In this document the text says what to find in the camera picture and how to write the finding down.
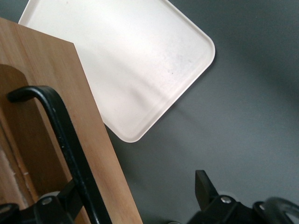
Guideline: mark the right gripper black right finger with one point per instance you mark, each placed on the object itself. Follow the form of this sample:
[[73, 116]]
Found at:
[[217, 210]]

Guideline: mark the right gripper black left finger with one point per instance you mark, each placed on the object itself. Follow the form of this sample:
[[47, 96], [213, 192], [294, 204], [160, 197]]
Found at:
[[46, 210]]

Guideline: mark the wooden drawer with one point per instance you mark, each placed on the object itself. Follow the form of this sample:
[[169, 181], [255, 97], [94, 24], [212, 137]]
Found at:
[[46, 65]]

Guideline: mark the cream plastic tray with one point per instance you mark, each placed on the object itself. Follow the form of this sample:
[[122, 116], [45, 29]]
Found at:
[[140, 58]]

